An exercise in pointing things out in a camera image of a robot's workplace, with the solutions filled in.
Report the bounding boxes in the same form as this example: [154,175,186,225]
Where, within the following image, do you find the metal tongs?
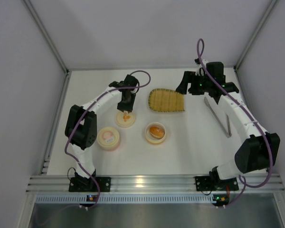
[203,95,232,138]

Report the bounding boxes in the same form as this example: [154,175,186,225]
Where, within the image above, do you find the cream lid orange handle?
[115,111,135,128]

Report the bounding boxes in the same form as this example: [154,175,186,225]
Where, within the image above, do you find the cream lid pink handle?
[97,127,120,147]

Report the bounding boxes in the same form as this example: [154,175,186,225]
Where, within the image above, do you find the orange lunch box bowl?
[144,122,167,145]

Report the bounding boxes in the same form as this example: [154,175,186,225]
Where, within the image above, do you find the sesame bun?
[149,126,165,139]

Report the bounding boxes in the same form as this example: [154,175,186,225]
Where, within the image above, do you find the pink lunch box bowl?
[97,137,120,151]

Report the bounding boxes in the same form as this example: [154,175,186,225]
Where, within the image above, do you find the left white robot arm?
[64,75,140,181]

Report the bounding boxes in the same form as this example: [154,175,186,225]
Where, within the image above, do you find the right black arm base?
[194,167,239,192]

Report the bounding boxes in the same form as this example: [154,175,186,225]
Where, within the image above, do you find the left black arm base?
[68,174,111,192]

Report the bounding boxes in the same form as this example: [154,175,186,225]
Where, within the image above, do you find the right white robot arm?
[176,62,280,183]

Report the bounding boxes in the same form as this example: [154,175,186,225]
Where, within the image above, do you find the bamboo woven tray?
[148,88,185,113]

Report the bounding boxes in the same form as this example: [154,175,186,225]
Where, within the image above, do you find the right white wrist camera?
[194,58,208,76]

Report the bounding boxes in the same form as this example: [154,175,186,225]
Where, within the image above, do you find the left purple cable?
[65,70,151,209]

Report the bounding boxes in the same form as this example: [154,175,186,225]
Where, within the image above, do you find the purple cable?
[65,70,151,209]
[196,38,275,209]

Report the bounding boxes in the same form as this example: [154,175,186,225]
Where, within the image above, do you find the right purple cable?
[196,38,275,209]

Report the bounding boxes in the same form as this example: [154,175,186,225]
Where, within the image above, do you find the aluminium mounting rail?
[26,174,285,194]

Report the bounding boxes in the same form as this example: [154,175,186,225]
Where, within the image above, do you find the slotted cable duct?
[35,194,215,204]

